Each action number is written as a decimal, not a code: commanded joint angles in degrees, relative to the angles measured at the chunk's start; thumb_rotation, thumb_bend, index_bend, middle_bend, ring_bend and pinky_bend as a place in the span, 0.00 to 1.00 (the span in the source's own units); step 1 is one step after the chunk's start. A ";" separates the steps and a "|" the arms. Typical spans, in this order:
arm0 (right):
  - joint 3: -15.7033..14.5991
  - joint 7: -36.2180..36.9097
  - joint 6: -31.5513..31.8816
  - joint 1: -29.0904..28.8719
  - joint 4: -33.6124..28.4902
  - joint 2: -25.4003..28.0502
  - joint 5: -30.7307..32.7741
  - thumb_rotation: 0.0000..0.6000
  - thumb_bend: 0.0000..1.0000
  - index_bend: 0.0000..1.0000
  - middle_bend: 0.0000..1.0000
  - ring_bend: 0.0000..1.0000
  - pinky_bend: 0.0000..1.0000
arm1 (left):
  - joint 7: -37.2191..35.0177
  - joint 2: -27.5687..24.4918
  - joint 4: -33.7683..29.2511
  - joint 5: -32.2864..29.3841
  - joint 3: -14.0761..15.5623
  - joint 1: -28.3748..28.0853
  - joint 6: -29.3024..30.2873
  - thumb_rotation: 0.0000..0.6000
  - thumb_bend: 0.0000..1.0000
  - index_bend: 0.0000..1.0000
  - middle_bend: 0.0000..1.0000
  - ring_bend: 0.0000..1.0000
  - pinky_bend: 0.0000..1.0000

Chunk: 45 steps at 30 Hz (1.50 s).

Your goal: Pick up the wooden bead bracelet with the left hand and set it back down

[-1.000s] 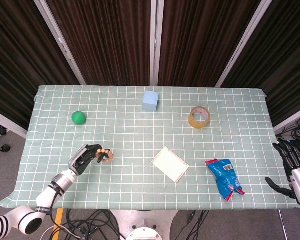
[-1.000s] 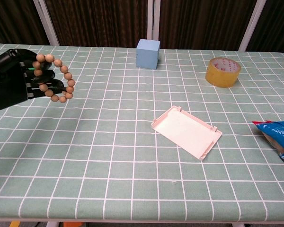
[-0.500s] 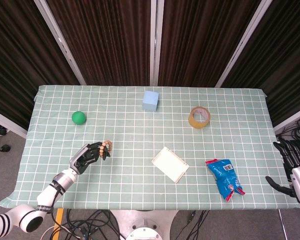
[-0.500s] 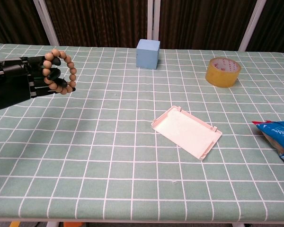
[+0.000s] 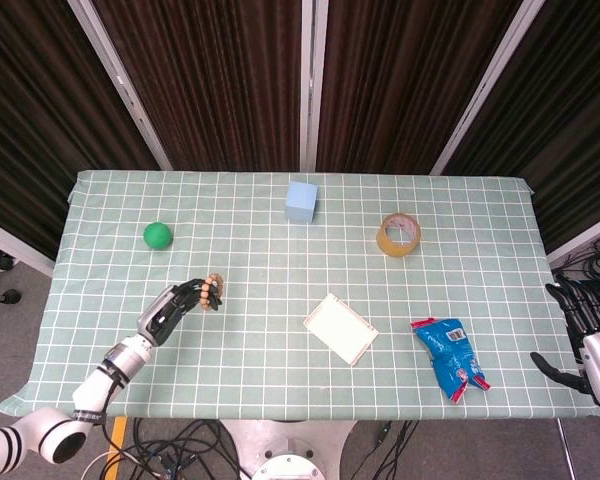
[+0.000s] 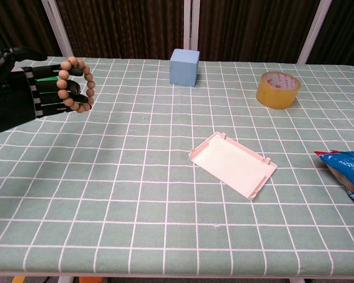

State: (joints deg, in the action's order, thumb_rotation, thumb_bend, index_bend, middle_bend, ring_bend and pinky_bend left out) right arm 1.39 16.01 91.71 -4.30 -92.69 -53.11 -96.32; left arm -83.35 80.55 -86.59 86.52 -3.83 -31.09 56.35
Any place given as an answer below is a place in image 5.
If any yellow packing tape roll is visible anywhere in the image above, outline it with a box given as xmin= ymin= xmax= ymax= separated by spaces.
xmin=376 ymin=212 xmax=423 ymax=259

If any green ball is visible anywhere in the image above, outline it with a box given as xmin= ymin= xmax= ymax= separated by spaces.
xmin=143 ymin=221 xmax=174 ymax=251

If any blue snack bag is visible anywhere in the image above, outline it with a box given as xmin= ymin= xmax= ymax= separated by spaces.
xmin=411 ymin=316 xmax=493 ymax=404

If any black cable with plug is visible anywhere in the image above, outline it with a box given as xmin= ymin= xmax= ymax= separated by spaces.
xmin=359 ymin=419 xmax=421 ymax=480

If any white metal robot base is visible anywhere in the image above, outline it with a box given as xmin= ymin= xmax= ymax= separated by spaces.
xmin=219 ymin=418 xmax=357 ymax=480

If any black floor cable bundle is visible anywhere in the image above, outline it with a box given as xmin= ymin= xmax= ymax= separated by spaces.
xmin=82 ymin=417 xmax=244 ymax=480

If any yellow floor tape strip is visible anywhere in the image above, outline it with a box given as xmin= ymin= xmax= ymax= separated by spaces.
xmin=107 ymin=415 xmax=130 ymax=467

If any white metal partition rail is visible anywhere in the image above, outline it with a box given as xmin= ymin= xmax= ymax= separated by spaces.
xmin=0 ymin=214 xmax=56 ymax=279
xmin=546 ymin=208 xmax=600 ymax=264

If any white floor cable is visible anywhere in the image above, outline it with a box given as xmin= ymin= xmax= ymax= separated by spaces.
xmin=81 ymin=449 xmax=162 ymax=480

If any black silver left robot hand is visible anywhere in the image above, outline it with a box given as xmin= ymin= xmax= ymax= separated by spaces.
xmin=136 ymin=278 xmax=226 ymax=347

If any dark brown corrugated panel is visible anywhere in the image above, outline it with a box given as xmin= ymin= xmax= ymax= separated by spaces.
xmin=442 ymin=0 xmax=600 ymax=254
xmin=92 ymin=0 xmax=304 ymax=173
xmin=315 ymin=0 xmax=524 ymax=174
xmin=0 ymin=0 xmax=162 ymax=260

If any green checkered tablecloth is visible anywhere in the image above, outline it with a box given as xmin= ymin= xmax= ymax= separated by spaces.
xmin=0 ymin=169 xmax=600 ymax=421

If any wooden bead bracelet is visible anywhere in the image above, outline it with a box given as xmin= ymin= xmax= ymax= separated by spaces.
xmin=197 ymin=273 xmax=225 ymax=312

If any white metal partition post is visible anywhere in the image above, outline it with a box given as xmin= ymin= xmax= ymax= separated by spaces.
xmin=67 ymin=0 xmax=174 ymax=172
xmin=298 ymin=0 xmax=330 ymax=173
xmin=429 ymin=0 xmax=549 ymax=176

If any light blue foam cube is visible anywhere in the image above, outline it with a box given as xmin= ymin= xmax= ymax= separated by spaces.
xmin=283 ymin=180 xmax=319 ymax=223

